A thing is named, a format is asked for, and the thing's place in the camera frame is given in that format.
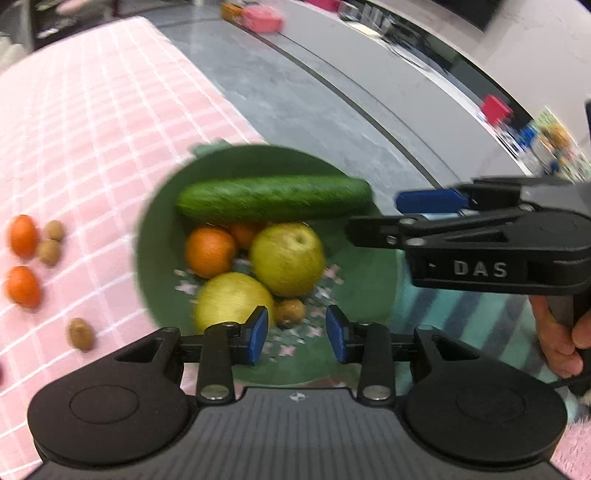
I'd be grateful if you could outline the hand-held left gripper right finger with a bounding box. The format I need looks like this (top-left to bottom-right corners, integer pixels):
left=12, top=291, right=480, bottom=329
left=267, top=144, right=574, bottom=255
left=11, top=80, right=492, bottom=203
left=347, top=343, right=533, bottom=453
left=325, top=305, right=481, bottom=402

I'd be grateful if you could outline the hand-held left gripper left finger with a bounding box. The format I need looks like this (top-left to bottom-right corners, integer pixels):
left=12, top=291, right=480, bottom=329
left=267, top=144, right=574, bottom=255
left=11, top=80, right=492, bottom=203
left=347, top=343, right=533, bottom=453
left=111, top=305, right=269, bottom=403

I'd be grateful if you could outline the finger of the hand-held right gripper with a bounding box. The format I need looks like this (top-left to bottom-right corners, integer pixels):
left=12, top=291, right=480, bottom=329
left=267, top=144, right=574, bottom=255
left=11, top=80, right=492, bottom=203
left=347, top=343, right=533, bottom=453
left=346, top=207, right=540, bottom=251
left=396, top=178, right=539, bottom=217

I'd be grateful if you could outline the yellow-green pear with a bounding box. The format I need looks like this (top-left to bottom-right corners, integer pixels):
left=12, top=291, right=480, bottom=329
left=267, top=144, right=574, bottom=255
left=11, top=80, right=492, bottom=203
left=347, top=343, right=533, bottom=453
left=194, top=272, right=276, bottom=334
left=249, top=223, right=326, bottom=297

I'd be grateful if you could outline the green colander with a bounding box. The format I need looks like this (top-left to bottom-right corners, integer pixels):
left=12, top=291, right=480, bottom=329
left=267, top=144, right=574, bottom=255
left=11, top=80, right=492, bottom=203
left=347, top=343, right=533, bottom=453
left=134, top=142, right=402, bottom=387

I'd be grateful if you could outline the orange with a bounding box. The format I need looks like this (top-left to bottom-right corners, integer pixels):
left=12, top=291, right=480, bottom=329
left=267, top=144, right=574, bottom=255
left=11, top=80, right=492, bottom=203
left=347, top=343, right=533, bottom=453
left=4, top=266, right=42, bottom=308
left=8, top=215, right=39, bottom=258
left=185, top=226, right=238, bottom=279
left=229, top=223, right=266, bottom=250

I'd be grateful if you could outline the green cucumber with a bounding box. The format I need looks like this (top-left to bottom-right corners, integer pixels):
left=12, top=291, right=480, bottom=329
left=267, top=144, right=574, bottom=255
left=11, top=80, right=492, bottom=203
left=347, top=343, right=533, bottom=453
left=177, top=175, right=374, bottom=227

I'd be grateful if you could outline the person's right hand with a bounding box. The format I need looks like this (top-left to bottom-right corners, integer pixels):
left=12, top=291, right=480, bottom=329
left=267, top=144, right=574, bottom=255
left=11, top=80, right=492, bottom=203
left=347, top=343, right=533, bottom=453
left=530, top=295, right=585, bottom=378

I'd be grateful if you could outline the teal striped cloth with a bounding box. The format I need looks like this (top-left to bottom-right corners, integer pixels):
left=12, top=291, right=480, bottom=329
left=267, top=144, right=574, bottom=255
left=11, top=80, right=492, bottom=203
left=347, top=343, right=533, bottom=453
left=392, top=277, right=568, bottom=393

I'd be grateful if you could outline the red box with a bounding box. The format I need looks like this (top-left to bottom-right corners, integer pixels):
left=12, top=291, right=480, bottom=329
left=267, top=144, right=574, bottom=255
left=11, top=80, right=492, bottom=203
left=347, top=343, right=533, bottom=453
left=480, top=95, right=514, bottom=125

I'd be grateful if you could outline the colourful printed packet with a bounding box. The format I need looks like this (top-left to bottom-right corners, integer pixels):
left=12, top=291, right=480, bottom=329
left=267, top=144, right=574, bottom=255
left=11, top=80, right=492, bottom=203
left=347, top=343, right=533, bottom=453
left=531, top=107, right=591, bottom=181

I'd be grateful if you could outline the grey television console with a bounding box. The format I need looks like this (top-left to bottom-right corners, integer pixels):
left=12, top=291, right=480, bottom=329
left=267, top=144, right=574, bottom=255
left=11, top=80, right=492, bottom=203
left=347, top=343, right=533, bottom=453
left=259, top=0, right=591, bottom=181

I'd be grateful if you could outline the pink fluffy rug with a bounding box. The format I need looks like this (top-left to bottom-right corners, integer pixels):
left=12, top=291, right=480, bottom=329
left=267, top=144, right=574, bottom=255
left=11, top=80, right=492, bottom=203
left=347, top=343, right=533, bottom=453
left=549, top=401, right=591, bottom=480

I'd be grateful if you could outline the pink box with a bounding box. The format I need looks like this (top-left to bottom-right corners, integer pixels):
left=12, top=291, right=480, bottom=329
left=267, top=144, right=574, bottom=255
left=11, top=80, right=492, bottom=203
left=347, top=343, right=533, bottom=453
left=244, top=6, right=283, bottom=33

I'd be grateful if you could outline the pink checked tablecloth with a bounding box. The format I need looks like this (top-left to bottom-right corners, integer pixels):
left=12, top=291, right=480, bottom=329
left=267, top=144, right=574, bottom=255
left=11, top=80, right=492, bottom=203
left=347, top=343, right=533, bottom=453
left=0, top=16, right=269, bottom=480

